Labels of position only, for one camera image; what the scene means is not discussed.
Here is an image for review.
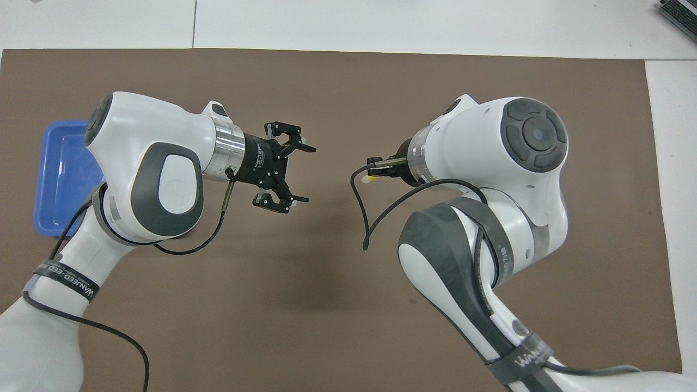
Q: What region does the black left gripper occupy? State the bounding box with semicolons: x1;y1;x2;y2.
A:
233;121;317;213

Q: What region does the grey ribbed device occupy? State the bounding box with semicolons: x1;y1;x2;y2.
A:
656;0;697;43

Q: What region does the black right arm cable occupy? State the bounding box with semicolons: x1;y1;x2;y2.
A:
350;157;643;376

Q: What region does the black left arm cable strap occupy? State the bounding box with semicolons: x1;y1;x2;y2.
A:
22;259;101;301

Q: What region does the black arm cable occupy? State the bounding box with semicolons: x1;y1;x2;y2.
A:
22;180;237;392
350;157;643;376

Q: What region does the blue plastic tray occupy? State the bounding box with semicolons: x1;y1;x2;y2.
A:
33;120;107;237

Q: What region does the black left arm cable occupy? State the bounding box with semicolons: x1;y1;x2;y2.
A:
22;180;237;392

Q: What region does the brown table mat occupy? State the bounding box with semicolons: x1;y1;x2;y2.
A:
0;48;686;392

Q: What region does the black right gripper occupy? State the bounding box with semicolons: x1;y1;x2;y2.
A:
366;137;421;187

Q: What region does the wide black right arm strap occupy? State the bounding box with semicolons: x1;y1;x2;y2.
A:
447;196;515;288

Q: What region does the narrow black right arm strap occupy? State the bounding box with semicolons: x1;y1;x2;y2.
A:
485;335;555;384

